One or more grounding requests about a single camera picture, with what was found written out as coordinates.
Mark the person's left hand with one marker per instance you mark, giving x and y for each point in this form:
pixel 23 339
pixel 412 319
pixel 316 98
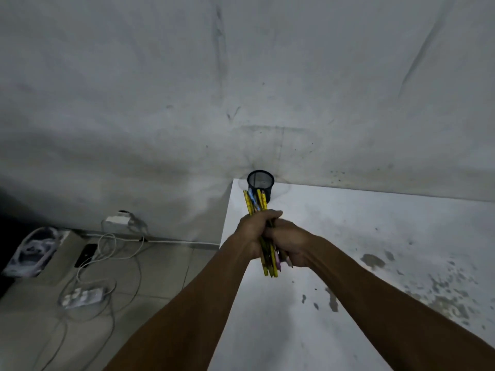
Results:
pixel 249 232

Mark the white wall adapter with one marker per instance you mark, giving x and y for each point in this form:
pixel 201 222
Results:
pixel 119 219

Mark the person's left thumb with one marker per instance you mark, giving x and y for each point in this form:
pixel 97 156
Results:
pixel 269 215

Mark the grey cardboard box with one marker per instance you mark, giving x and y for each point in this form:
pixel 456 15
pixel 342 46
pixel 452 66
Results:
pixel 58 258

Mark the black mesh pencil holder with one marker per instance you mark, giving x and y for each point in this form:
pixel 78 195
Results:
pixel 261 183

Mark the black smartphone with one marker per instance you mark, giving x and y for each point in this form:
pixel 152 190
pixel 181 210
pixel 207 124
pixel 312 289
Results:
pixel 86 254

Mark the white power strip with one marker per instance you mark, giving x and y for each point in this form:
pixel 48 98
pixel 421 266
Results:
pixel 83 297

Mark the person's left forearm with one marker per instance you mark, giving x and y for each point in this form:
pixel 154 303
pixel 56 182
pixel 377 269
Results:
pixel 185 312

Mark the person's right hand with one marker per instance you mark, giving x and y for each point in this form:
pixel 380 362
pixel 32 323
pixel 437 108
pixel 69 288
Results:
pixel 290 239

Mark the person's right forearm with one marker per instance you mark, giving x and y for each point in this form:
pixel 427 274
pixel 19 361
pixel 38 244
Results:
pixel 394 316

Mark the bundle of yellow pencils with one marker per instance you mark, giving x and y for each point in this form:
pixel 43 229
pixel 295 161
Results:
pixel 267 235

